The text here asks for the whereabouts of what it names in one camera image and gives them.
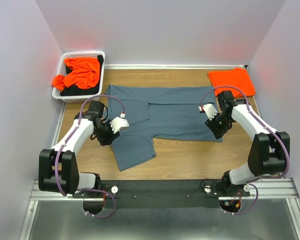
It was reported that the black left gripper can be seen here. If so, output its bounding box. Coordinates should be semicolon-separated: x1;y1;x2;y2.
94;119;121;146

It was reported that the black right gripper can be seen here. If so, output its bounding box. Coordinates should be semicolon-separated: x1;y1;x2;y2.
204;112;233;140

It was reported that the blue grey t shirt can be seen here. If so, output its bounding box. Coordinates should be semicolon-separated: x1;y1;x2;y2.
105;85;217;171

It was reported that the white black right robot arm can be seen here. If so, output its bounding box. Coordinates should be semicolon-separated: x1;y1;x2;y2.
198;90;290;196

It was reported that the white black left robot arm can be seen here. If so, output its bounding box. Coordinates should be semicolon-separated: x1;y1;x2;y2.
38;101;120;198

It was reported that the white plastic laundry basket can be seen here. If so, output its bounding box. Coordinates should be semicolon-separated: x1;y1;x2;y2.
51;50;106;103

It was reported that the folded orange t shirt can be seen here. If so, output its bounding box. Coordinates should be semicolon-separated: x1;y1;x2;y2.
208;68;256;97

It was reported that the black t shirt in basket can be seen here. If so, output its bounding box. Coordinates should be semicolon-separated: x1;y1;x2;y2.
60;56;104;96

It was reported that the crumpled orange t shirt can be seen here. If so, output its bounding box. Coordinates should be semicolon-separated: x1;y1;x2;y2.
51;57;102;91

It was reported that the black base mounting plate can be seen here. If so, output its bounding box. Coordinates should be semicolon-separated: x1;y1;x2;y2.
73;178;250;215

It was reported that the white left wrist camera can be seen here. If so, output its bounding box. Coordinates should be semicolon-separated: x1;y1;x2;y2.
109;113;130;134

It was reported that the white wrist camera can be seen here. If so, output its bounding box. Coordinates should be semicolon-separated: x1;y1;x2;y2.
198;103;219;121
109;113;130;134

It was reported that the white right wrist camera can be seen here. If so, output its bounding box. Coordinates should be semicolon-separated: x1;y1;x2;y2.
198;103;219;121

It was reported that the aluminium extrusion rail frame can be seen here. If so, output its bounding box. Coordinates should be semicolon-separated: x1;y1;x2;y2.
19;64;300;240

